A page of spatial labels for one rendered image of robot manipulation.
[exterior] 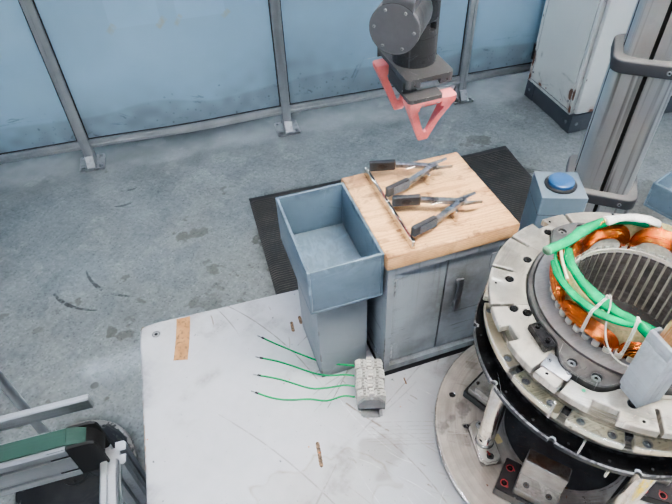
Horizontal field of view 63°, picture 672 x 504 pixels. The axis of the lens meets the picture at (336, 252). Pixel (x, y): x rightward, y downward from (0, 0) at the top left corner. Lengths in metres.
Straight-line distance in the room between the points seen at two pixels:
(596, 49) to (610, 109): 1.87
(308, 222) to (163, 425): 0.40
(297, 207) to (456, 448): 0.43
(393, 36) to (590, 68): 2.36
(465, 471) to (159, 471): 0.45
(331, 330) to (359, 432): 0.17
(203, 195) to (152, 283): 0.56
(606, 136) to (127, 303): 1.74
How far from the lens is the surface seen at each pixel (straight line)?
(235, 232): 2.41
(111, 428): 1.93
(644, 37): 1.03
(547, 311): 0.65
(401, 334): 0.89
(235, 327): 1.04
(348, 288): 0.76
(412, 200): 0.78
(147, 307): 2.21
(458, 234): 0.78
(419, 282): 0.81
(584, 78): 3.00
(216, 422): 0.94
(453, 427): 0.90
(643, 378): 0.60
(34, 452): 1.04
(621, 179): 1.15
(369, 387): 0.90
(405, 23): 0.64
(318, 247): 0.86
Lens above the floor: 1.58
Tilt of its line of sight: 44 degrees down
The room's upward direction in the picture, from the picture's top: 2 degrees counter-clockwise
